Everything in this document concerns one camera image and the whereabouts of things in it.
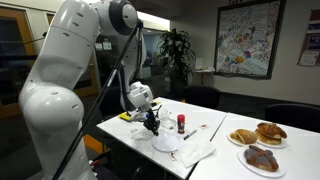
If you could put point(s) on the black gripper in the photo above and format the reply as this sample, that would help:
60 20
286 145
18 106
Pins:
151 120

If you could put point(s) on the white round plate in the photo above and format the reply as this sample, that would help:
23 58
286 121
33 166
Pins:
166 142

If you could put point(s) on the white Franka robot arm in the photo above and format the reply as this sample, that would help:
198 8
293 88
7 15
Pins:
66 66

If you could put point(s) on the white bread plate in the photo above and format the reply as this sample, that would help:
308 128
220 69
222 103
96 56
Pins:
246 166
275 145
233 141

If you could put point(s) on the low clear glass bowl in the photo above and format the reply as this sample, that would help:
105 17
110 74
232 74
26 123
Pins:
170 124

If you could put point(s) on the tall cut glass bowl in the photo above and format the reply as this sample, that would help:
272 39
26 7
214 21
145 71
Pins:
164 113

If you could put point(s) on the yellow marker pack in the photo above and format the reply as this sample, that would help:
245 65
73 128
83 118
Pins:
156 103

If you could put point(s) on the green yellow Crayola marker box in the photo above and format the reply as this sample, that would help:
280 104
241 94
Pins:
124 116

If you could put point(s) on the black marker pen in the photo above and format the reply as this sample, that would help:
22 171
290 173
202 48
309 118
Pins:
190 135

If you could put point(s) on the small clear wrapper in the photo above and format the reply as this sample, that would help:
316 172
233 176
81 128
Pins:
204 126

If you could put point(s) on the black office chair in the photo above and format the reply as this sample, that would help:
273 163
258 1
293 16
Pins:
293 116
201 96

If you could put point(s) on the small white side table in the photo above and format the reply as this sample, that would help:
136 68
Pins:
204 70

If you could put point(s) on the green potted plant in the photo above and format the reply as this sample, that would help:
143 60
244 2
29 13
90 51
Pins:
176 53

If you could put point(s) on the yellow shell bread roll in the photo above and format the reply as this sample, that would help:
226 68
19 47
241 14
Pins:
244 136

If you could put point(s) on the chocolate crossed bread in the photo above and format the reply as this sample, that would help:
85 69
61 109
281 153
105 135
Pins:
261 158

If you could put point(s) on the golden flat bread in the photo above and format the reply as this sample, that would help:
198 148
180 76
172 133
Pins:
265 139

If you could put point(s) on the brown crossed bread bun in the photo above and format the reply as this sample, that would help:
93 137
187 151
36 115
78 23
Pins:
271 129

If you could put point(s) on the large framed drawing poster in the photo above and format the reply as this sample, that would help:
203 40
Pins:
246 36

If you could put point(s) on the cork notice board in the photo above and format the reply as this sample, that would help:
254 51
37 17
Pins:
304 40

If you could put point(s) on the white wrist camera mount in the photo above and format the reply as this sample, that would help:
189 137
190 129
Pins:
139 116

